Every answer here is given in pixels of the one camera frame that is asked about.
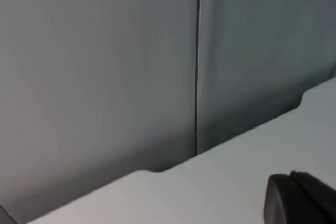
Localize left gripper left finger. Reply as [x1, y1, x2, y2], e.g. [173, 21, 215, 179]
[263, 173, 310, 224]

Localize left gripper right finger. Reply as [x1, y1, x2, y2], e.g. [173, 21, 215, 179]
[289, 170, 336, 224]

